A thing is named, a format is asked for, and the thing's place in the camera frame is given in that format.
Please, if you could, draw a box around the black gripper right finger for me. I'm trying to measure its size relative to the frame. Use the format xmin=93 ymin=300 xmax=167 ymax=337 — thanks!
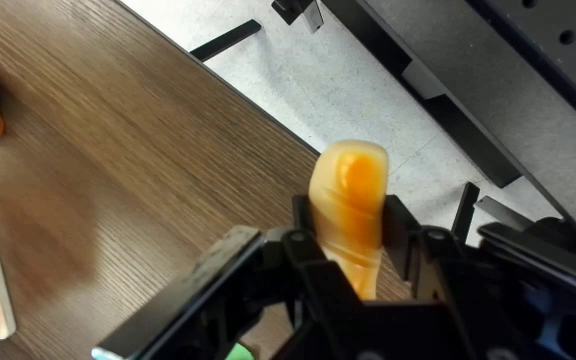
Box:
xmin=377 ymin=196 xmax=461 ymax=313

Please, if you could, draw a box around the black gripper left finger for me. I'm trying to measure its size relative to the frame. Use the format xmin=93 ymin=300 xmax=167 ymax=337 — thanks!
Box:
xmin=281 ymin=193 xmax=360 ymax=360

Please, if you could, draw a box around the yellow bread roll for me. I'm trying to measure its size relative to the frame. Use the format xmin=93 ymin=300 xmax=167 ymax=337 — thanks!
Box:
xmin=307 ymin=139 xmax=387 ymax=300

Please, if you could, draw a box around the green toy block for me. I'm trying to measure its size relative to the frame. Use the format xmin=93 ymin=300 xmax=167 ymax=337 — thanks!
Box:
xmin=225 ymin=342 xmax=253 ymax=360

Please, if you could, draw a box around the black pegboard table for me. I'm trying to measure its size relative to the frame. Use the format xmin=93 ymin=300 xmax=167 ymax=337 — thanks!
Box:
xmin=269 ymin=0 xmax=576 ymax=257

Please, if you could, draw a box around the black table leg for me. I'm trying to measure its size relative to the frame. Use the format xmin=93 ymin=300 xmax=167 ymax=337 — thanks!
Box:
xmin=191 ymin=20 xmax=262 ymax=61

